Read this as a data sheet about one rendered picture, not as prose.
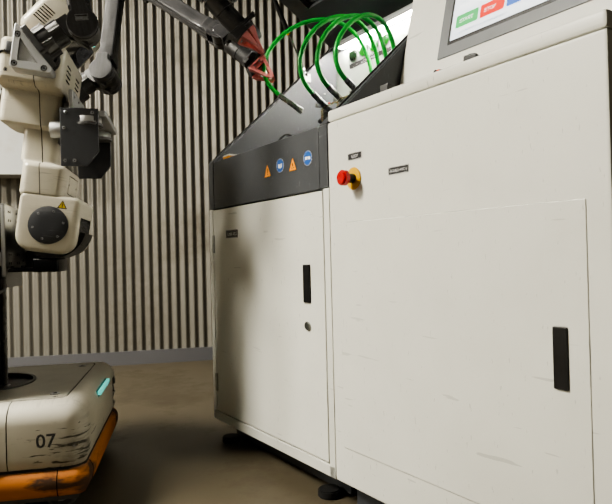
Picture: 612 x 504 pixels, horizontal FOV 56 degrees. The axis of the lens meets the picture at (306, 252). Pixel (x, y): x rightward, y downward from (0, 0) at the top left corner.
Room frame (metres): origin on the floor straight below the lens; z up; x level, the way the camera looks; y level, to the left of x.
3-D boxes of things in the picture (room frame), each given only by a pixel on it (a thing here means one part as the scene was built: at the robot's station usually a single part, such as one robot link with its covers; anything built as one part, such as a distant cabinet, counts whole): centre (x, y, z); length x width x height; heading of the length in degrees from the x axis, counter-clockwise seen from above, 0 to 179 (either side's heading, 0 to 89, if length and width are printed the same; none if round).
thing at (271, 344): (1.73, 0.13, 0.44); 0.65 x 0.02 x 0.68; 34
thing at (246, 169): (1.73, 0.12, 0.87); 0.62 x 0.04 x 0.16; 34
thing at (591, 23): (1.20, -0.35, 0.96); 0.70 x 0.22 x 0.03; 34
